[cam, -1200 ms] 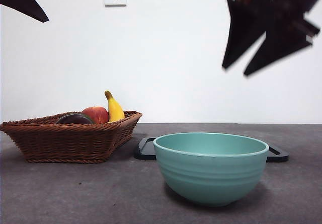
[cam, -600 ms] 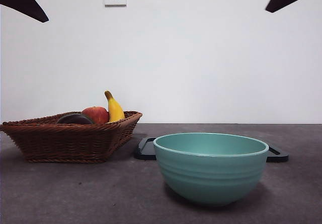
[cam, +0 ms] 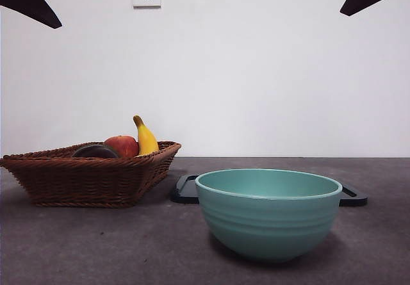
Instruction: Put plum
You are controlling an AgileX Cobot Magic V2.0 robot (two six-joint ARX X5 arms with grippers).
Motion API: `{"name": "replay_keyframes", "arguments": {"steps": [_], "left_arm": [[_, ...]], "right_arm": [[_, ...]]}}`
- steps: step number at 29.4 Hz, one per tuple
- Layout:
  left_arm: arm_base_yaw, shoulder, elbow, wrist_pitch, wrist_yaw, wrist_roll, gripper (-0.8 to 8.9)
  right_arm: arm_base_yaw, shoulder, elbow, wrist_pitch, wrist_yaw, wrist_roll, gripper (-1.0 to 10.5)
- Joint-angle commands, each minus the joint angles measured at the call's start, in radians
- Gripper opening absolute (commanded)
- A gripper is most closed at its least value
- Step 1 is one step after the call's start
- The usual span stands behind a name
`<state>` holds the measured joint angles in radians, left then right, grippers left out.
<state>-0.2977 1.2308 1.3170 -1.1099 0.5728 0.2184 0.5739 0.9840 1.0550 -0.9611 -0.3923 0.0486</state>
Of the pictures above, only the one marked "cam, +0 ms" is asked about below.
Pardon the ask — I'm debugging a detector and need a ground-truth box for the yellow banana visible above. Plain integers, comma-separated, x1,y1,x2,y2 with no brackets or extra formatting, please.
132,115,160,156

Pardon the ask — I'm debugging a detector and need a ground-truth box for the dark red plum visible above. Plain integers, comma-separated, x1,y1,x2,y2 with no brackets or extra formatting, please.
70,145,117,159

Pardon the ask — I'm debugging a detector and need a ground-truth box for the green fruit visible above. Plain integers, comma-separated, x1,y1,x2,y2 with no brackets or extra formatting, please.
85,143,122,158

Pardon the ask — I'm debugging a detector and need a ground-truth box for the teal ceramic bowl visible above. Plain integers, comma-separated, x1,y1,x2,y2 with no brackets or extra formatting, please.
194,168,343,263

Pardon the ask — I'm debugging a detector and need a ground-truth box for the brown wicker basket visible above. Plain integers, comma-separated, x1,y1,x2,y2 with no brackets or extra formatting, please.
0,140,182,209

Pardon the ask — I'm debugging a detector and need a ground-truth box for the dark rectangular tray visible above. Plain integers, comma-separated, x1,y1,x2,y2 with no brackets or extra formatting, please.
169,174,368,208

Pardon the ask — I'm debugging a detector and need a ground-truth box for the red apple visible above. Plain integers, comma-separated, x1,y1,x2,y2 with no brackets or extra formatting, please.
102,134,140,159

